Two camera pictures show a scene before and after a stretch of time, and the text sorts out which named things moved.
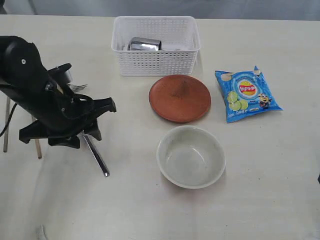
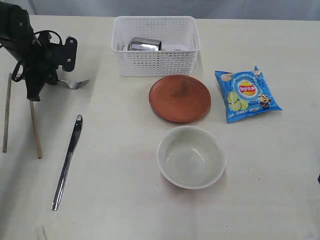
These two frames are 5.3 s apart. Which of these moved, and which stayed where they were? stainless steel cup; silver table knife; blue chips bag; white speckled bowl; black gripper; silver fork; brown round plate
Moved: silver fork; black gripper; silver table knife
Stayed: brown round plate; white speckled bowl; blue chips bag; stainless steel cup
